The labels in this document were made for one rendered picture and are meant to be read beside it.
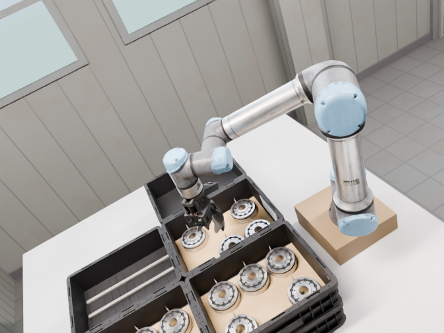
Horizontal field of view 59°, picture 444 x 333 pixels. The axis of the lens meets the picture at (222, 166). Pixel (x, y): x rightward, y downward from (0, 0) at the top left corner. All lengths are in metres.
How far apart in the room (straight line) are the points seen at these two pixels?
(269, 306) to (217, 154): 0.51
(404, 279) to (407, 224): 0.23
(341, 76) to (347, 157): 0.22
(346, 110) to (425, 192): 1.75
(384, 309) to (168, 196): 0.99
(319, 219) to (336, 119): 0.61
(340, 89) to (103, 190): 2.38
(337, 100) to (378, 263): 0.72
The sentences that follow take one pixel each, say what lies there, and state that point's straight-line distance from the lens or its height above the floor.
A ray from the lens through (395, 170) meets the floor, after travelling 2.80.
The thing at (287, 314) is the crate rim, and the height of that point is 0.93.
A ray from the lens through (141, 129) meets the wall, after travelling 2.90.
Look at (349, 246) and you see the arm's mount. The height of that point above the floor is 0.77.
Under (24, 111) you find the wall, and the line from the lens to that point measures 2.76.
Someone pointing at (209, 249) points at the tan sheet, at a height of 0.83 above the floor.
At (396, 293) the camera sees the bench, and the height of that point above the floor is 0.70.
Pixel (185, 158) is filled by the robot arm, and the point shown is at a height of 1.31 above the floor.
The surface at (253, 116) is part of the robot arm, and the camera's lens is 1.15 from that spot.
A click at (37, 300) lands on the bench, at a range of 2.03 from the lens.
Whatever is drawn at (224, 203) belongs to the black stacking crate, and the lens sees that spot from 1.58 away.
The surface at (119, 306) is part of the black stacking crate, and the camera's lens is 1.55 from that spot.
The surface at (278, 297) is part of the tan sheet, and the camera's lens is 1.31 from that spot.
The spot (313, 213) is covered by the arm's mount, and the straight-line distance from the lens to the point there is 1.53.
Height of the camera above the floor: 1.94
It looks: 37 degrees down
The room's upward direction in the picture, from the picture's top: 24 degrees counter-clockwise
